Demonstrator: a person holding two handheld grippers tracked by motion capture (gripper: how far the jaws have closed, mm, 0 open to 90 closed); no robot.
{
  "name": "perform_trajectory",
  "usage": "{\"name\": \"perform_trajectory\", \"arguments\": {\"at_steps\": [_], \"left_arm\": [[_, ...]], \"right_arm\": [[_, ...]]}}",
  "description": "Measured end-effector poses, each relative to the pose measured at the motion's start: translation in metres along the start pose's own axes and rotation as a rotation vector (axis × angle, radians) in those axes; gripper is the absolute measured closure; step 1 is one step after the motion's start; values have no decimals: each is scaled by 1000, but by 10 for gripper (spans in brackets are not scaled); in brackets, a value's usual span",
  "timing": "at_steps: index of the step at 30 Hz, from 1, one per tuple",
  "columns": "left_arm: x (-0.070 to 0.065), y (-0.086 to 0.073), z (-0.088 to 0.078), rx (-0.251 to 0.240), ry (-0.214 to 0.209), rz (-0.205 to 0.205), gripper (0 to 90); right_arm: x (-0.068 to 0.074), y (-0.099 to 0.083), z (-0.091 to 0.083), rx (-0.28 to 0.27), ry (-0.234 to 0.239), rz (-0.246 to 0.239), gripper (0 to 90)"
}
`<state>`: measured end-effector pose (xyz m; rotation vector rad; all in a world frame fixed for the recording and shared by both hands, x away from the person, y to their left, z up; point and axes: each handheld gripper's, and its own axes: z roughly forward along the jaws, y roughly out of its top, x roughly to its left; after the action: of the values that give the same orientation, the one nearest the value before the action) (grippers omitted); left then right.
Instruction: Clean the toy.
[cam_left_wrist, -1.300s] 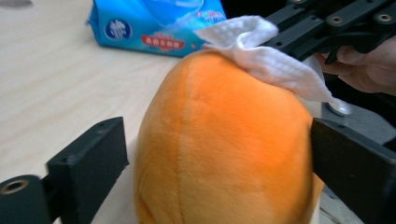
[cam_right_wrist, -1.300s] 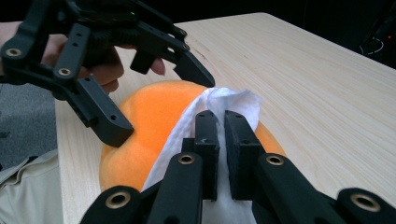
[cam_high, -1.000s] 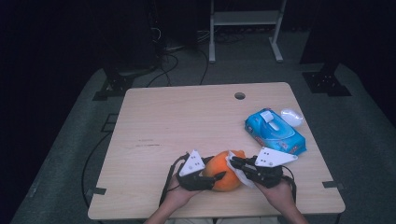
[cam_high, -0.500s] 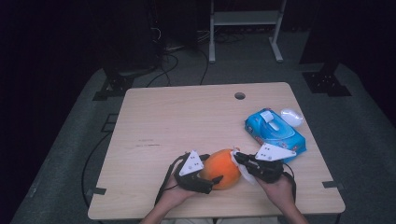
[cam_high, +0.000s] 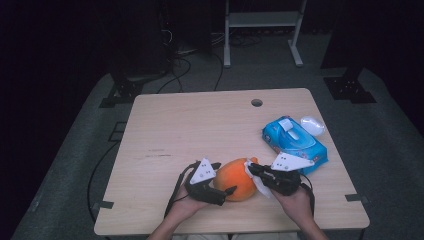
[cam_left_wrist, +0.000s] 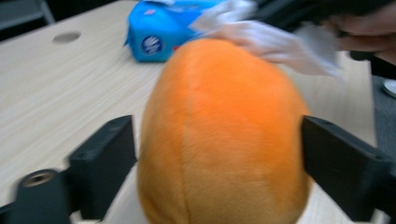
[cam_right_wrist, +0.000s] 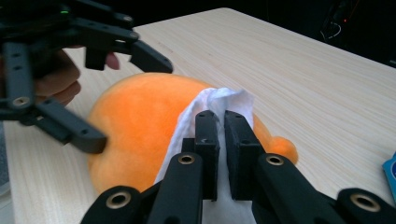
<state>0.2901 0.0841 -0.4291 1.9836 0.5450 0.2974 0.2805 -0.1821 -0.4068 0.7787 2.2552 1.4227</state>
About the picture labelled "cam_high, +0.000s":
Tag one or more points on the blue wet wipes pack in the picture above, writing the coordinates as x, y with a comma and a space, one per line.
296, 143

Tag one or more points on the person's left hand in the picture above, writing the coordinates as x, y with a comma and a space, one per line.
186, 206

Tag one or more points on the black stand base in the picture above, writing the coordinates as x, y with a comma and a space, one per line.
121, 93
348, 88

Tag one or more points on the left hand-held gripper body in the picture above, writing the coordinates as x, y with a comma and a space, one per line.
203, 171

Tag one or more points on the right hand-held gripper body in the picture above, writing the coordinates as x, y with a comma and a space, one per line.
286, 176

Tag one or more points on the translucent white plastic lid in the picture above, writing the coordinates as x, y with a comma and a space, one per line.
312, 126

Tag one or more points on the white wet wipe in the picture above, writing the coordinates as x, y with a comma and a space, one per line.
261, 188

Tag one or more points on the black tape strip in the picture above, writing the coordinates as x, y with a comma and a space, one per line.
103, 204
356, 198

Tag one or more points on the white metal stand frame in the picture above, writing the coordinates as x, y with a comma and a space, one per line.
263, 18

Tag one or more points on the person's light pants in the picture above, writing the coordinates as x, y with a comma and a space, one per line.
260, 237

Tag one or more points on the person's right hand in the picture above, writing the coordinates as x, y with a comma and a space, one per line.
296, 208

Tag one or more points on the orange round toy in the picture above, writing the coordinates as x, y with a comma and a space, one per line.
231, 180

